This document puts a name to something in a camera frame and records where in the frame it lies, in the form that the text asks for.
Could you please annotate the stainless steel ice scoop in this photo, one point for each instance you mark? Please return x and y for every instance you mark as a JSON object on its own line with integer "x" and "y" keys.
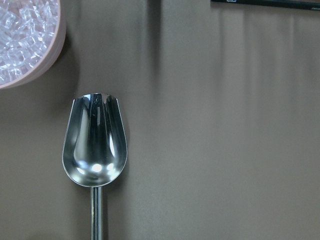
{"x": 95, "y": 149}

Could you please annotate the pink bowl of ice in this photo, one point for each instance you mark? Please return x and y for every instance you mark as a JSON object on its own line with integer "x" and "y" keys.
{"x": 32, "y": 35}

